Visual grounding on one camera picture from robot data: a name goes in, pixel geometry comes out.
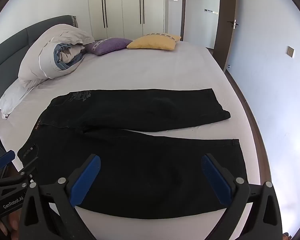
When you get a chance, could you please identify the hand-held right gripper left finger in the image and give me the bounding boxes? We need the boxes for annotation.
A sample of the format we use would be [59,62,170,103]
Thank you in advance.
[19,154,102,240]

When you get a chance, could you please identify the person's left hand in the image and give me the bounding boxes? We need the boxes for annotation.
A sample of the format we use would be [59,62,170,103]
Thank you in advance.
[0,211,22,233]

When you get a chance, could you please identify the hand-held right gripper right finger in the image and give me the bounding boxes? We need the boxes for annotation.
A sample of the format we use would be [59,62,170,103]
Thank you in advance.
[201,153,283,240]

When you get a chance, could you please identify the purple cushion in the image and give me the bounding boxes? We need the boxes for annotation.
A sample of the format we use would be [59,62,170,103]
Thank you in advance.
[84,37,133,55]

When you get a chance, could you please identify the yellow cushion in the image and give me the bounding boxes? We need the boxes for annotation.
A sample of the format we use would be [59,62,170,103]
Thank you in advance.
[126,33,182,50]

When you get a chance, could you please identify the brown door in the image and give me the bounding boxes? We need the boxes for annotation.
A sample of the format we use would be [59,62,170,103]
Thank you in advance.
[214,0,237,72]

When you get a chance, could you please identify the black pants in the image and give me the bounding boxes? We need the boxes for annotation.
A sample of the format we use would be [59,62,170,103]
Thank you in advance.
[17,88,248,220]

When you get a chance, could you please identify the rolled beige duvet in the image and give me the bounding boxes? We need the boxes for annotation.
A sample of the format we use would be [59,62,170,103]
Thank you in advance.
[18,24,95,88]

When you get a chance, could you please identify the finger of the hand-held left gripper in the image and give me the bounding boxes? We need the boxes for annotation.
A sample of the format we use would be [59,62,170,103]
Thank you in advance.
[16,164,38,184]
[0,150,16,170]

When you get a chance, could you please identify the white wardrobe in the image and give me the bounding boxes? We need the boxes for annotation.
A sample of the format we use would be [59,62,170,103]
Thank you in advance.
[87,0,165,42]

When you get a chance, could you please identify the white pillow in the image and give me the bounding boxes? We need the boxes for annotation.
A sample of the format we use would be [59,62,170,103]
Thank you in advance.
[0,79,48,119]

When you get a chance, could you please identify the grey upholstered headboard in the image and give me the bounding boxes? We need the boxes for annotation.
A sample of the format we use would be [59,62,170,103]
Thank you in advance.
[0,15,78,118]

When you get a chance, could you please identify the bed with white sheet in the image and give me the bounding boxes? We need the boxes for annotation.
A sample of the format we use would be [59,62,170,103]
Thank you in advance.
[0,40,273,240]

